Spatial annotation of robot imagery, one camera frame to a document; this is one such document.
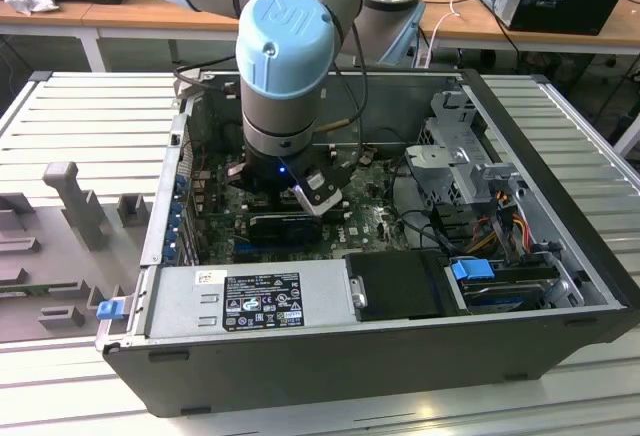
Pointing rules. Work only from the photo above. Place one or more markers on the metal drive cage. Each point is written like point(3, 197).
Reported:
point(435, 156)

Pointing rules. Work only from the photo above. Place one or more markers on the black plastic shroud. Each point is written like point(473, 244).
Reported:
point(400, 286)

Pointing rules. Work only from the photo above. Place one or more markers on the green motherboard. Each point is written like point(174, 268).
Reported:
point(370, 216)

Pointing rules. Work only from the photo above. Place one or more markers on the wooden desk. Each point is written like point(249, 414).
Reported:
point(125, 16)

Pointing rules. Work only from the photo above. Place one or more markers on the green RAM stick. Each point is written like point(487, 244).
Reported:
point(25, 290)

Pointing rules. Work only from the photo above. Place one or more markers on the black RAM slot row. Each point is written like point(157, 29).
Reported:
point(260, 206)

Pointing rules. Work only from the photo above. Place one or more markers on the grey power supply unit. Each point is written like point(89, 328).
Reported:
point(180, 301)

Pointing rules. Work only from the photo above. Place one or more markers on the blue case latch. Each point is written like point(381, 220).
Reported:
point(110, 310)

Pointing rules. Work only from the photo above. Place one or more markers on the hard disk in blue carrier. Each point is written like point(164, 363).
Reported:
point(470, 273)

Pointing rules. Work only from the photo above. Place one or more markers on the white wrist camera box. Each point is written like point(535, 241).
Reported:
point(320, 196)

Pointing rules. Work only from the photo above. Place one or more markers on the grey parts rack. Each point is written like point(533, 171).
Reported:
point(50, 256)

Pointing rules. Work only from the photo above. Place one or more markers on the low-profile graphics card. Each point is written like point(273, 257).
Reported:
point(285, 231)

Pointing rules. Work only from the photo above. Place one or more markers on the black PC case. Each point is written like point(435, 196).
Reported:
point(350, 371)

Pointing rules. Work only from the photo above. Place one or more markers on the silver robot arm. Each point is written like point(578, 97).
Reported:
point(285, 46)

